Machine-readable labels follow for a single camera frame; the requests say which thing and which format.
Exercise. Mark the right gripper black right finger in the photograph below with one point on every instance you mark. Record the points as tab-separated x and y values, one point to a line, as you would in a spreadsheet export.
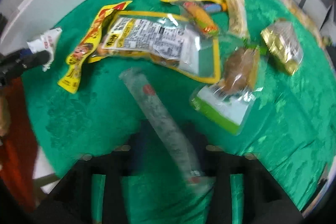
264	200

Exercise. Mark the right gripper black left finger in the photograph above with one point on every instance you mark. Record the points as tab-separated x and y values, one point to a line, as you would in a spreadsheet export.
70	201

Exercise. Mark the small white red snack packet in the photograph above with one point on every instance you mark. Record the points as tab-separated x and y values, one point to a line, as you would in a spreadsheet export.
47	41

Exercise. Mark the long clear grey snack stick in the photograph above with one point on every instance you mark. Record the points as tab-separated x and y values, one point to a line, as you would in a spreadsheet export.
176	143

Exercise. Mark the yellow chicken feet snack pack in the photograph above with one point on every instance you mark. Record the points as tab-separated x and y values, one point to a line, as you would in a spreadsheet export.
75	60

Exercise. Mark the clear green brown meat pack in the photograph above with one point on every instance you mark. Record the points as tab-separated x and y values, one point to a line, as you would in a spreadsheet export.
228	102

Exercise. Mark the clear yellow-edged peanut bag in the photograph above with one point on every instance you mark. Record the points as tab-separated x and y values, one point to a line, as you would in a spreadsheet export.
165	39

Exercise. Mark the orange corn sausage packet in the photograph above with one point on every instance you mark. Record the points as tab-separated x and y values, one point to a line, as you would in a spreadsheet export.
201	19

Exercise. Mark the orange blue sausage stick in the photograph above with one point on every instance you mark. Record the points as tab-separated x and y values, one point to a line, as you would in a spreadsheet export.
212	8

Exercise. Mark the clear beige biscuit packet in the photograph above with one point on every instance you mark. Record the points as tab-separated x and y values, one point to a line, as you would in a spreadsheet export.
237	14

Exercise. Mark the person's left hand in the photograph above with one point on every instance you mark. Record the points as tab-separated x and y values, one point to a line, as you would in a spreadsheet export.
4	116

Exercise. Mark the green floral tablecloth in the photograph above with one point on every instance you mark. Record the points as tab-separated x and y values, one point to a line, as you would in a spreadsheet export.
291	126

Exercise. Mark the gold green snack bag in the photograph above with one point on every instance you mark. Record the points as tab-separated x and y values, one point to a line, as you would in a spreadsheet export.
282	43

